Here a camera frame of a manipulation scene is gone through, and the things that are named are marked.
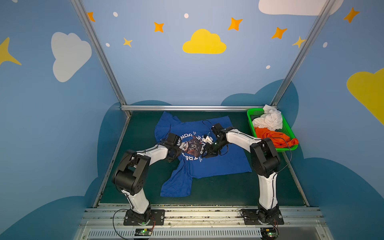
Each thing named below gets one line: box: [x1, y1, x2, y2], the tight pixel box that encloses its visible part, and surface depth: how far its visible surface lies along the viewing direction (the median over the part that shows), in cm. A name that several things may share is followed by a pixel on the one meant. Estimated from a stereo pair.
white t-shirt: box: [252, 104, 283, 131], surface depth 107 cm
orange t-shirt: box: [254, 127, 299, 148], surface depth 98 cm
